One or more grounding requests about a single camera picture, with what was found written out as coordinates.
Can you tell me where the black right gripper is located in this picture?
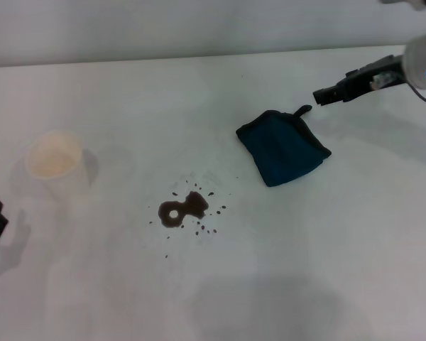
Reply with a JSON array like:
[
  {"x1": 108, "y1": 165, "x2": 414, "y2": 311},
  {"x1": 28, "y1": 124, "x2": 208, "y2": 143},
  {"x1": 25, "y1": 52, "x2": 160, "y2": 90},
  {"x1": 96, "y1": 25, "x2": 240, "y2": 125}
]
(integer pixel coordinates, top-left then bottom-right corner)
[{"x1": 312, "y1": 55, "x2": 408, "y2": 106}]

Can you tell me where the blue rag with black trim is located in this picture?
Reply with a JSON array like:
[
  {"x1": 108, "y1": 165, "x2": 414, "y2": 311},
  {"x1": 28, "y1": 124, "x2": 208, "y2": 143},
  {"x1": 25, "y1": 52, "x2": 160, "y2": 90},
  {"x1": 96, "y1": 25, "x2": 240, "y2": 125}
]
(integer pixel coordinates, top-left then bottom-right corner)
[{"x1": 235, "y1": 104, "x2": 332, "y2": 188}]

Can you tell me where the white paper cup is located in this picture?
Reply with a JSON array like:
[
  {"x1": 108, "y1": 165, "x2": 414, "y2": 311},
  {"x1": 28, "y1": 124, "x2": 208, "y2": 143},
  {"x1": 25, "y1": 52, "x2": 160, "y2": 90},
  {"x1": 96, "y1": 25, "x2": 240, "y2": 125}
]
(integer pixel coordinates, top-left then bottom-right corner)
[{"x1": 26, "y1": 129, "x2": 100, "y2": 204}]

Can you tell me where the black water stain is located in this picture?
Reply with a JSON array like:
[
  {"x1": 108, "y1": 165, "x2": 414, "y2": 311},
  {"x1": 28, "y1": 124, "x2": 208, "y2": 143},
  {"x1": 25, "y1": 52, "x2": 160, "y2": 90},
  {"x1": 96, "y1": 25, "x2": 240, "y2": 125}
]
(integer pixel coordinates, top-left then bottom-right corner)
[{"x1": 148, "y1": 179, "x2": 231, "y2": 259}]

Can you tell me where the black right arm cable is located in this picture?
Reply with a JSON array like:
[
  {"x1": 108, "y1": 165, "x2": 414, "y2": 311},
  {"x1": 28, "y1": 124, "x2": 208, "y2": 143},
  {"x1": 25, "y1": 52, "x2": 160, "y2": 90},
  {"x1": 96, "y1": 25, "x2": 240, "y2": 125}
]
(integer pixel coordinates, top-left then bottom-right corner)
[{"x1": 409, "y1": 82, "x2": 426, "y2": 108}]

